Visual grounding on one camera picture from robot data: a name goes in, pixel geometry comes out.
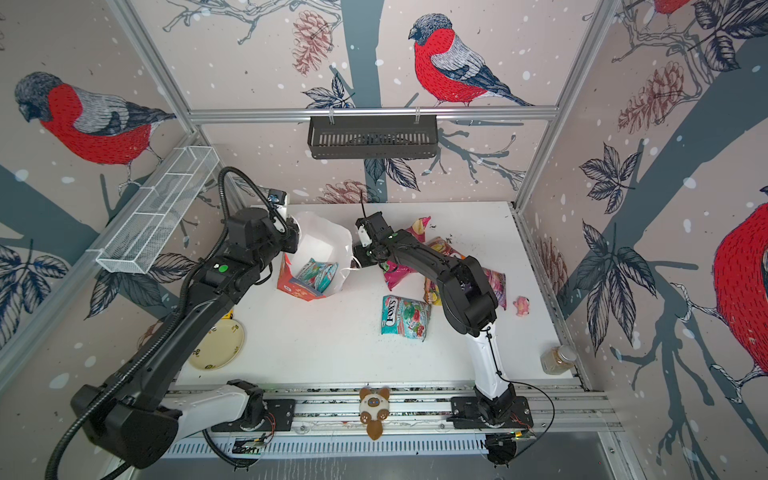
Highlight black wire basket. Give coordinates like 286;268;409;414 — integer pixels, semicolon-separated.
307;115;439;160

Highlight purple Fox's candy bag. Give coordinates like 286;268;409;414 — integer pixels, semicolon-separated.
483;268;507;310

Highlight small pink toy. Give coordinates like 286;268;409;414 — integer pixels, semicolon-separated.
513;296;530;317

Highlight clear plastic bottle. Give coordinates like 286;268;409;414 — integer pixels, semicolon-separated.
540;345;578;375

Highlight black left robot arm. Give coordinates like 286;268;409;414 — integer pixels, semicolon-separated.
46;207;299;478

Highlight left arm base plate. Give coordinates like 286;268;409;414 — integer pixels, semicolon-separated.
211;398;296;433

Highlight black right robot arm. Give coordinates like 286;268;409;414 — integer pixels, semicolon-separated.
354;212;517;427

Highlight orange Fox's candy bag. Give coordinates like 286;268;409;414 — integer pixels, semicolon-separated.
424;279;442;306
427;237;465;259

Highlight plush cat toy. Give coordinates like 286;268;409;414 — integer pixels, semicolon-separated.
359;387;390;441

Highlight pink Lay's chips bag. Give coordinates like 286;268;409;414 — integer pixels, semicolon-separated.
384;216;431;291

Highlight white mesh tray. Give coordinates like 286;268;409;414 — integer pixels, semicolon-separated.
96;146;219;274

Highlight red paper gift bag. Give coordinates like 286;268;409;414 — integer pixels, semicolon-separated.
277;211;353;301

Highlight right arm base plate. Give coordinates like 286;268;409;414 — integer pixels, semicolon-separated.
447;396;534;430

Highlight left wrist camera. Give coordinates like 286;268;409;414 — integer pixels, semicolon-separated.
261;188;289;233

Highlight green snack packet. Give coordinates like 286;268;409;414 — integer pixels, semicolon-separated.
380;295;431;341

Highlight black corrugated cable conduit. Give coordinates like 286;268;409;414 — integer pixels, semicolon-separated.
44;166;283;480

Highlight yellow round plate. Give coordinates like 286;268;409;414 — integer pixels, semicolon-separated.
188;319;246;371

